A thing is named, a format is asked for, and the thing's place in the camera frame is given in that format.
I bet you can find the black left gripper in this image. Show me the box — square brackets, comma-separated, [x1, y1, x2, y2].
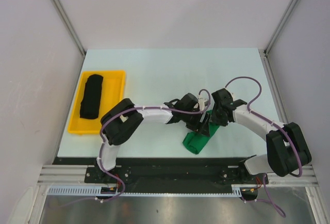
[181, 108, 210, 138]

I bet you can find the green t-shirt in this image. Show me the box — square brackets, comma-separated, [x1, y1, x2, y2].
[183, 110, 220, 154]

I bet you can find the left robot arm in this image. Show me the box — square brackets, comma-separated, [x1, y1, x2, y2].
[95, 89, 211, 183]

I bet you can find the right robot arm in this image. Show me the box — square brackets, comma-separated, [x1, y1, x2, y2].
[211, 88, 312, 183]

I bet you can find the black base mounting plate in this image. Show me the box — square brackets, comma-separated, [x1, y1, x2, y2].
[51, 157, 301, 194]

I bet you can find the yellow plastic tray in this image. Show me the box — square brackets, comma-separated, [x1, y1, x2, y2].
[68, 70, 126, 135]

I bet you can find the rolled black t-shirt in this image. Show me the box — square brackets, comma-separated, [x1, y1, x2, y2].
[79, 74, 103, 120]

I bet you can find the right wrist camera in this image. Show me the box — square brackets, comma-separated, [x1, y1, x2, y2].
[227, 91, 236, 103]

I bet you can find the right aluminium corner post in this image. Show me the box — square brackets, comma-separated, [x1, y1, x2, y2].
[264, 0, 311, 54]

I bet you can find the aluminium corner post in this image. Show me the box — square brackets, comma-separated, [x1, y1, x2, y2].
[38, 0, 87, 56]
[264, 0, 311, 54]

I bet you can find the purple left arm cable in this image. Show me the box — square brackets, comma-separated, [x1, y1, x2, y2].
[48, 89, 213, 205]

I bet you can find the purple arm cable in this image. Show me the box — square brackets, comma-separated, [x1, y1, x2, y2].
[225, 76, 304, 217]
[48, 89, 213, 205]

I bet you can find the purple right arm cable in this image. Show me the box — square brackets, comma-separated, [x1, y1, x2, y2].
[225, 76, 304, 217]

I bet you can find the white slotted cable duct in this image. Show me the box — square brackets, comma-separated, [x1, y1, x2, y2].
[47, 185, 242, 197]

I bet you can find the left aluminium corner post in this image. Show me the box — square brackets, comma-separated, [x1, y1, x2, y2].
[38, 0, 87, 56]

